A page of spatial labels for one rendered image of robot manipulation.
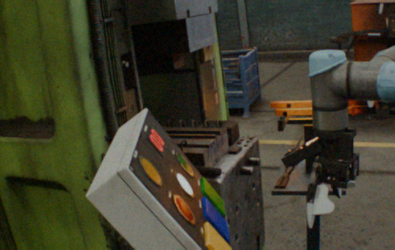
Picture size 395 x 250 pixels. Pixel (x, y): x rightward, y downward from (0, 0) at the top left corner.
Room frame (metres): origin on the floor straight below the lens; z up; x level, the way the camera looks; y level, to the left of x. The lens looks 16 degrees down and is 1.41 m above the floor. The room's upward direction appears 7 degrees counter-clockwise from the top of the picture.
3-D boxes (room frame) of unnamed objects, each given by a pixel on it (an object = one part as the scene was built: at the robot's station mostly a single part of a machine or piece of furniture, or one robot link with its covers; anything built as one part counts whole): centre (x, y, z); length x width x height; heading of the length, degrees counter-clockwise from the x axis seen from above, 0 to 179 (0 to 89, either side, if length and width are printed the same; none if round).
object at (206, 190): (0.83, -0.01, 1.01); 0.07 x 0.05 x 0.07; 179
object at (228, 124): (1.46, -0.07, 0.95); 0.12 x 0.08 x 0.06; 64
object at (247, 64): (5.49, -0.21, 0.36); 1.20 x 0.80 x 0.72; 67
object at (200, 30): (1.36, 0.14, 1.32); 0.42 x 0.20 x 0.10; 64
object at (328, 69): (0.80, -0.27, 1.23); 0.09 x 0.08 x 0.11; 55
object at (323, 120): (0.81, -0.27, 1.15); 0.08 x 0.08 x 0.05
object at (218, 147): (1.36, 0.14, 0.96); 0.42 x 0.20 x 0.09; 64
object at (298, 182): (1.66, -0.46, 0.65); 0.40 x 0.30 x 0.02; 159
